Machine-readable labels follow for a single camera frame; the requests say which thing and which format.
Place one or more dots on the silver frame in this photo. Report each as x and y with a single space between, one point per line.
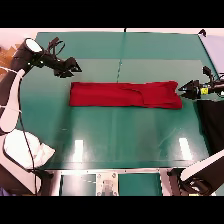
106 181

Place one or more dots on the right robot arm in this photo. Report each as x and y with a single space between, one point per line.
206 170

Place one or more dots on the red T-shirt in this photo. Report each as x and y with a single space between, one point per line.
123 95

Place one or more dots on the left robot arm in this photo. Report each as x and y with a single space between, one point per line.
13 90

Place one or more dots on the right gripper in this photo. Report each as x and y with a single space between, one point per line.
195 89

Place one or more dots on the white garment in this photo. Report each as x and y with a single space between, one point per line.
28 148

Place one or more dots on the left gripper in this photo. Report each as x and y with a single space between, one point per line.
65 66

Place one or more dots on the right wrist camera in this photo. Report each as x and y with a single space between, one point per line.
208 74

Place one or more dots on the black garment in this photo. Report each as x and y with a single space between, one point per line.
213 123

